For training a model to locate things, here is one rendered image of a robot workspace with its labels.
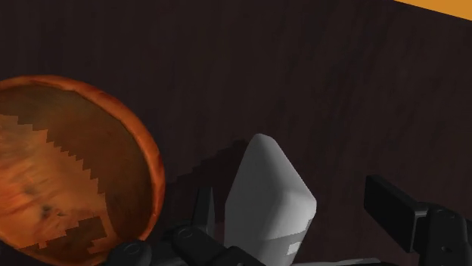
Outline white rounded block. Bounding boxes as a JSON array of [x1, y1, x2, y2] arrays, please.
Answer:
[[223, 133, 318, 266]]

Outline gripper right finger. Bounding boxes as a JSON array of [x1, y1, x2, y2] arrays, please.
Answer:
[[363, 175, 472, 266]]

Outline orange wooden bowl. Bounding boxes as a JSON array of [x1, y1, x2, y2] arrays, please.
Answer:
[[0, 75, 166, 266]]

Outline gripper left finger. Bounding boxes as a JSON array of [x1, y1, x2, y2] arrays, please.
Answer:
[[104, 187, 265, 266]]

